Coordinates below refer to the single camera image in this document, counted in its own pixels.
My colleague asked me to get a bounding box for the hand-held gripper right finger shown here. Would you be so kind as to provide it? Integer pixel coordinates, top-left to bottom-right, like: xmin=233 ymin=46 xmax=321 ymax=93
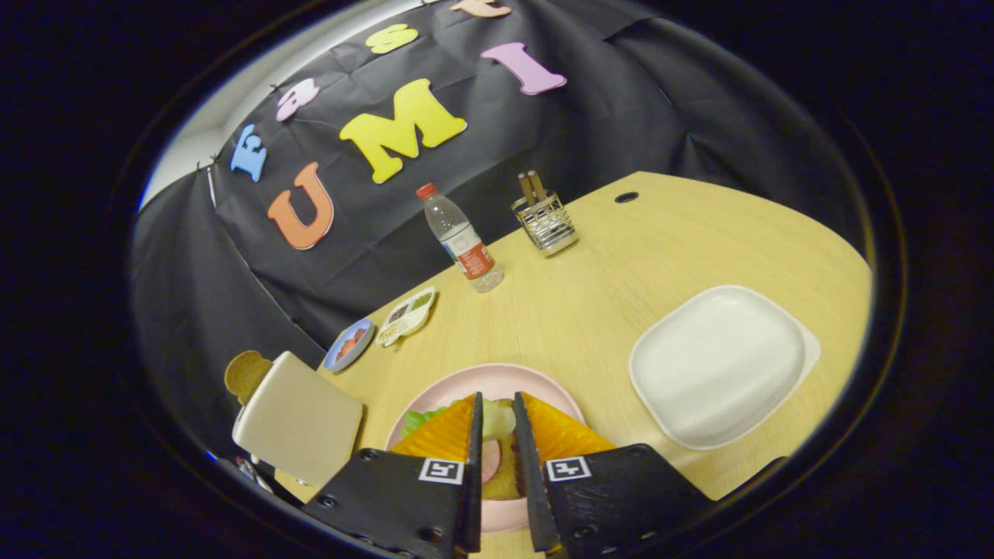
xmin=511 ymin=391 xmax=713 ymax=559

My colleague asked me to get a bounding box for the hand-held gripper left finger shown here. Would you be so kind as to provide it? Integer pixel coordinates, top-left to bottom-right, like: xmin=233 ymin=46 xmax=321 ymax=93
xmin=301 ymin=391 xmax=484 ymax=559

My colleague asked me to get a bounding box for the green lettuce leaf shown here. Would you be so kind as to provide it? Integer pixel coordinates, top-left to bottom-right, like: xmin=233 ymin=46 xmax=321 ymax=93
xmin=400 ymin=400 xmax=517 ymax=443

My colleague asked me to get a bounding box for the brown bread slice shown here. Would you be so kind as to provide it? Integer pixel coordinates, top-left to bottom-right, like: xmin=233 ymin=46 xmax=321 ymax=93
xmin=224 ymin=350 xmax=273 ymax=404
xmin=481 ymin=435 xmax=523 ymax=502

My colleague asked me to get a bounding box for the pink round plate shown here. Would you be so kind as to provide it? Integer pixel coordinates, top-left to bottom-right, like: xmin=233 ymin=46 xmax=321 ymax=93
xmin=386 ymin=363 xmax=587 ymax=535

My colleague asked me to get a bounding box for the white toaster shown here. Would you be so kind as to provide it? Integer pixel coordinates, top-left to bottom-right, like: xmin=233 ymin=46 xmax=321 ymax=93
xmin=231 ymin=351 xmax=364 ymax=488

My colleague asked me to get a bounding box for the white divided dish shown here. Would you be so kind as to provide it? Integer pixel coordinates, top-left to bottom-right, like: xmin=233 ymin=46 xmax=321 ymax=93
xmin=375 ymin=287 xmax=437 ymax=348

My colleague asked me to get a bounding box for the small blue plate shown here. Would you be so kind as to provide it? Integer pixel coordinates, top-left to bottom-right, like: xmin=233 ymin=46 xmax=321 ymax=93
xmin=322 ymin=318 xmax=374 ymax=373

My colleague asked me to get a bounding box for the white square plate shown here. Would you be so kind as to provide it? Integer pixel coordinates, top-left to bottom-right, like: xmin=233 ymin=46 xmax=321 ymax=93
xmin=629 ymin=285 xmax=822 ymax=451

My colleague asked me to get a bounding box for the clear plastic water bottle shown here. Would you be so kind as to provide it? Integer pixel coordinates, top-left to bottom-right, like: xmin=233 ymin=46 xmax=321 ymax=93
xmin=416 ymin=183 xmax=504 ymax=293

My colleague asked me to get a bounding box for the metal wire utensil holder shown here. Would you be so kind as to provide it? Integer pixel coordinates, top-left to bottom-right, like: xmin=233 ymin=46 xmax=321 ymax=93
xmin=510 ymin=190 xmax=579 ymax=258

